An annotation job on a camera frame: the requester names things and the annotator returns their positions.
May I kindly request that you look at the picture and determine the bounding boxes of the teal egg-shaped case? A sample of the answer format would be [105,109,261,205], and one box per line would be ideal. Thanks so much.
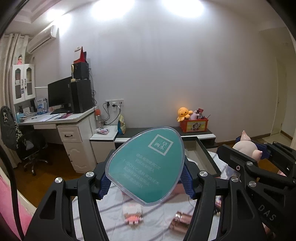
[105,126,185,206]

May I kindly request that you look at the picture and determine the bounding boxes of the orange octopus plush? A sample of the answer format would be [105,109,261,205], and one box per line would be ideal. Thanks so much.
[177,107,193,122]

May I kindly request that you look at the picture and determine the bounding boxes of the black cable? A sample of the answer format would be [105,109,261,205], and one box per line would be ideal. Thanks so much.
[0,143,26,241]

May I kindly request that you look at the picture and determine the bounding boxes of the black computer monitor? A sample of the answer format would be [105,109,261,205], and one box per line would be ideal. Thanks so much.
[48,77,72,114]

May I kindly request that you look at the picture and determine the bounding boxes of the white wall power strip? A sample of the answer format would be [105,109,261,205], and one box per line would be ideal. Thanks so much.
[105,99,124,107]

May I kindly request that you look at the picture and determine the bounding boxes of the pink green-rimmed storage box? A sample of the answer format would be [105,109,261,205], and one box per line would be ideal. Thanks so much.
[182,137,221,177]

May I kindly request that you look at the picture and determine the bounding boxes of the black box on tower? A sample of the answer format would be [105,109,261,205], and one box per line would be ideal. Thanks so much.
[73,62,89,80]

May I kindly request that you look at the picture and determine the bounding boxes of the striped white tablecloth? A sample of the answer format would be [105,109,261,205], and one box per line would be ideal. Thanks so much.
[71,150,230,241]

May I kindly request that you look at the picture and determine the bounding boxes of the blue box on desk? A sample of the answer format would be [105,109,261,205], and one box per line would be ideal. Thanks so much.
[36,98,48,114]

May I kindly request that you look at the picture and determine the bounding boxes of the low black-top bench cabinet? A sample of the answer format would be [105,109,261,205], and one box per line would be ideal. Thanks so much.
[114,126,217,149]

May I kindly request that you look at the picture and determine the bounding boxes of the white side cabinet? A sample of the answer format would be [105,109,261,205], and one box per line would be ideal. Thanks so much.
[90,125,118,163]

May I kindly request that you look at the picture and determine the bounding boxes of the rose gold tube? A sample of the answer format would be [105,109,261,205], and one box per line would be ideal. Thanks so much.
[169,211,192,233]

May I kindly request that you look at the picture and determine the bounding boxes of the white desk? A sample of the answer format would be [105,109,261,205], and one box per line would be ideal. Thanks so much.
[19,108,97,173]

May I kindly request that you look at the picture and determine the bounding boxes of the black office chair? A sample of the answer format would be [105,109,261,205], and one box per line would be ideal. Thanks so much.
[1,106,48,176]

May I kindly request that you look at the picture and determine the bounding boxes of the white glass-door cabinet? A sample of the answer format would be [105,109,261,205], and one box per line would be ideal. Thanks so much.
[10,64,36,104]

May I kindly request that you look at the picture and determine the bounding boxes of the red triangular bag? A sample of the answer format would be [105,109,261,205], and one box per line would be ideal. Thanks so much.
[73,47,87,64]

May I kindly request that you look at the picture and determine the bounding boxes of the pink doll figure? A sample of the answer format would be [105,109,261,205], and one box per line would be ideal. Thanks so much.
[232,131,262,162]

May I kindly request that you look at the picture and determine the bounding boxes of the purple plush toy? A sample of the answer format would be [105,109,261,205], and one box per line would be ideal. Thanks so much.
[189,110,200,121]

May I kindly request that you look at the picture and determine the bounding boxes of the red toy box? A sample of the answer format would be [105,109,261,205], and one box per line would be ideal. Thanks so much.
[180,118,208,133]

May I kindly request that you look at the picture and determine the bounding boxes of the candy packet on cabinet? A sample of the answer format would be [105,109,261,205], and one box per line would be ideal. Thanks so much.
[95,128,109,135]

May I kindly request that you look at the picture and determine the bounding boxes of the small doll on cabinet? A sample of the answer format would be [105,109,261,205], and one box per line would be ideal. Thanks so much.
[16,54,23,65]

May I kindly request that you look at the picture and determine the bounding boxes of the black computer tower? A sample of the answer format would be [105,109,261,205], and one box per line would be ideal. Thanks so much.
[70,79,93,113]

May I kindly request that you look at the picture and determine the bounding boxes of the blue yellow snack bag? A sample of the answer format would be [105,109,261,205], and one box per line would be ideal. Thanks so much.
[117,114,126,135]

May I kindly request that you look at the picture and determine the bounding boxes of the white air conditioner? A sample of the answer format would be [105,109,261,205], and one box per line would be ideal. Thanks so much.
[27,25,58,54]

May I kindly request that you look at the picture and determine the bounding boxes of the white pink brick figure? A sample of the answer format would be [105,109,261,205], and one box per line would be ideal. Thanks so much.
[122,204,142,225]

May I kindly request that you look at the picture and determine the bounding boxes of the orange-lid bottle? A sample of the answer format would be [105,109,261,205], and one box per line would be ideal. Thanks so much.
[95,108,103,128]

